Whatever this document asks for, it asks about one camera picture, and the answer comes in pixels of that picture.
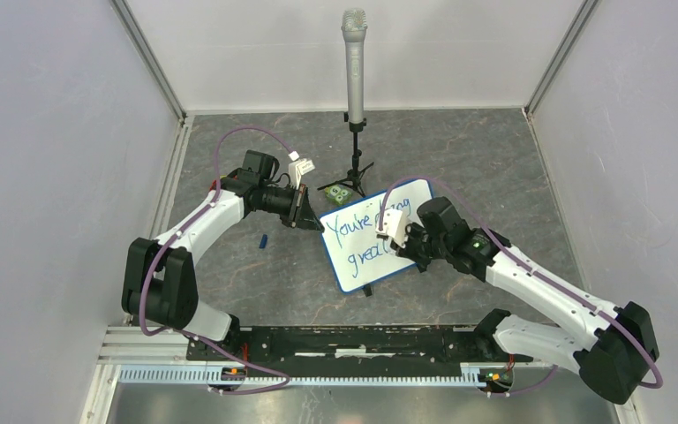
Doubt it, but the black microphone tripod stand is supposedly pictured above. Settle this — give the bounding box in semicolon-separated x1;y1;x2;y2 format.
317;117;376;194

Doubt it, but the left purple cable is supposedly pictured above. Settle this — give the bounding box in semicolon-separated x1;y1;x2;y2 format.
139;126;300;397

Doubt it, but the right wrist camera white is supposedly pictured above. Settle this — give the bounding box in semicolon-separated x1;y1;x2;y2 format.
376;208;410;248

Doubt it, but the green toy block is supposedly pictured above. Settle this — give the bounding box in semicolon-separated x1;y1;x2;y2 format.
324;185;353;206

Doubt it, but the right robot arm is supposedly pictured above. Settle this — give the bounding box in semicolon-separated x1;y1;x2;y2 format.
376;197;663;405

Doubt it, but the silver microphone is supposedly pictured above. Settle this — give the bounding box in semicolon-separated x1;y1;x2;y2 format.
341;8;367;133

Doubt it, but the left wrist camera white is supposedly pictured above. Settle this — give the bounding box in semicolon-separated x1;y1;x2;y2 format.
287;151;315;188

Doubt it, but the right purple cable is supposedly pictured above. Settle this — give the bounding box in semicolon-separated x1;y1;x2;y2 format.
377;175;664;399

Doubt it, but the purple cable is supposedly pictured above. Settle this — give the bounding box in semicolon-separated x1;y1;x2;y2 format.
139;126;300;397
377;175;664;399

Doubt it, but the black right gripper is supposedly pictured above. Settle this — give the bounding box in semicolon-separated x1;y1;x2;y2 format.
390;219;449;268

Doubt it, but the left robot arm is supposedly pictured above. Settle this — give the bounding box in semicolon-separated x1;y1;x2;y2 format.
121;150;324;360

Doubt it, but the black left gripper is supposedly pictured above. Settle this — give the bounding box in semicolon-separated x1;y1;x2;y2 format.
259;182;324;233

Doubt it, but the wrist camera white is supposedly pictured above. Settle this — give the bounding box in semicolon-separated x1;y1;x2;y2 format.
287;151;315;188
376;208;410;248

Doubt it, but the blue framed whiteboard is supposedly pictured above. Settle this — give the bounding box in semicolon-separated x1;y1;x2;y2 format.
320;191;414;294

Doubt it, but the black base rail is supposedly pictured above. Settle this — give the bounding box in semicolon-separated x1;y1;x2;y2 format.
186;325;534;379

